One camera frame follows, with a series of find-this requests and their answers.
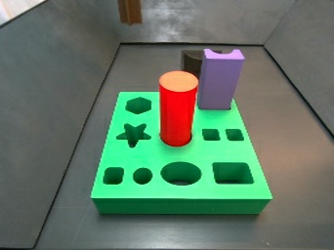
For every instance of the red cylinder block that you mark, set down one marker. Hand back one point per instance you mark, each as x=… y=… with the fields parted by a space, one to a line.
x=177 y=87

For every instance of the brown star prism block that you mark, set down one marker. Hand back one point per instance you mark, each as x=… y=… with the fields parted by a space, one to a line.
x=129 y=11

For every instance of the purple notched rectangular block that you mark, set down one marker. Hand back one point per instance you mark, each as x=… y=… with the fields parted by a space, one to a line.
x=219 y=76

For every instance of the green shape sorter board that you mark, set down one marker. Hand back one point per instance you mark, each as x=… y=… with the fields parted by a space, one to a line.
x=208 y=177

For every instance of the black curved bracket stand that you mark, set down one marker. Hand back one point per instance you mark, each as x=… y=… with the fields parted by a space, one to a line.
x=191 y=61

